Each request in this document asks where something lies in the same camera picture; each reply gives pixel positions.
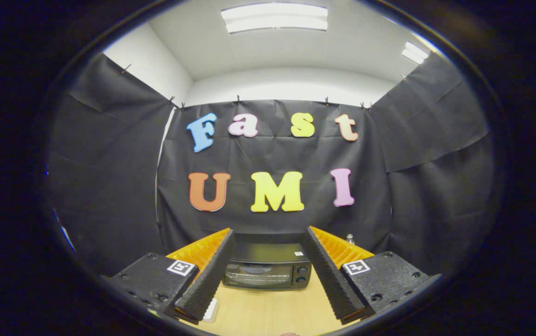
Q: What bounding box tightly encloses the black toaster oven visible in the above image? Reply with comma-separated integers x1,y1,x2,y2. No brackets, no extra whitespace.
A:
222,233,312,290

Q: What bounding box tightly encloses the long ceiling light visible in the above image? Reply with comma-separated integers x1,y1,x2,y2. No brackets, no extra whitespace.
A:
221,3,329,34

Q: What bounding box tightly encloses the small ceiling light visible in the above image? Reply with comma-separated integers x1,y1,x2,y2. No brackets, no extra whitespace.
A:
401,42,430,65

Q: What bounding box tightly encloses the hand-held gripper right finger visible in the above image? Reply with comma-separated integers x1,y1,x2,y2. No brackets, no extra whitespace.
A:
302,226,441,325

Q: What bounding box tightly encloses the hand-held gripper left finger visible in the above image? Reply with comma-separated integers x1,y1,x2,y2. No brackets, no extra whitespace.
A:
101,228,235,325

